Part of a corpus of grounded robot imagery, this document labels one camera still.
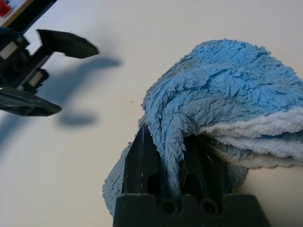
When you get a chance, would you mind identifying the red blue box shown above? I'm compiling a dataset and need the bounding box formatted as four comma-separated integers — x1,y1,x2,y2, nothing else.
0,0,14,17

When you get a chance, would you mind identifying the blue terry cloth rag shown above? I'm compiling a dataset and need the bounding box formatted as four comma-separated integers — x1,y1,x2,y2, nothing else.
102,37,303,215

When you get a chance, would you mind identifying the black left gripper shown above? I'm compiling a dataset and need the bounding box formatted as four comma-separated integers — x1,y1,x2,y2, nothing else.
0,27,99,117

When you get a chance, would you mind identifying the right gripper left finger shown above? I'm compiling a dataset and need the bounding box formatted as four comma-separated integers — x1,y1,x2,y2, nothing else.
121,124,164,197

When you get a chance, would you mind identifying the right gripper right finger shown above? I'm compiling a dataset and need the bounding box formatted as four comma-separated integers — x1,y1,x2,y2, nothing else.
181,136,224,198

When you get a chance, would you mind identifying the side table with black frame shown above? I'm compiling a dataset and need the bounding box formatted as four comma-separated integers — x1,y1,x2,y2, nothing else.
0,0,58,34

